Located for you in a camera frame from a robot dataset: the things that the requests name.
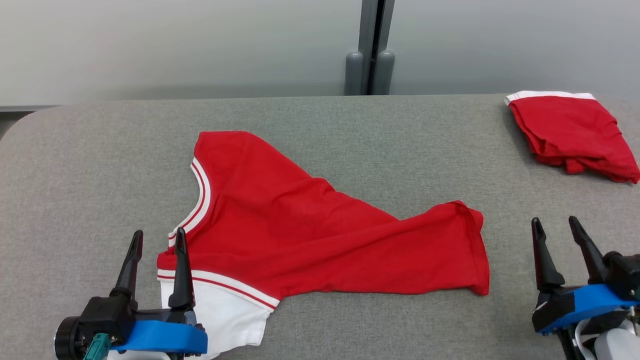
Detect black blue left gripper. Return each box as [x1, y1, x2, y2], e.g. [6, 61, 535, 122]
[54, 227, 209, 360]

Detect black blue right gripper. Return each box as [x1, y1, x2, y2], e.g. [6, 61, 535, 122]
[530, 215, 640, 335]

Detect red shorts with white trim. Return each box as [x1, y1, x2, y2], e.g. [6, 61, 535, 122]
[504, 90, 640, 185]

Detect red white jersey shirt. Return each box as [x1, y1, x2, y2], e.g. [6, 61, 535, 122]
[156, 130, 491, 360]

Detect teal cable connector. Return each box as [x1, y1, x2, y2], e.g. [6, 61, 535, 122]
[82, 333, 112, 360]

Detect grey metal partition post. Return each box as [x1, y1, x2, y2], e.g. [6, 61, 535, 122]
[344, 0, 397, 96]

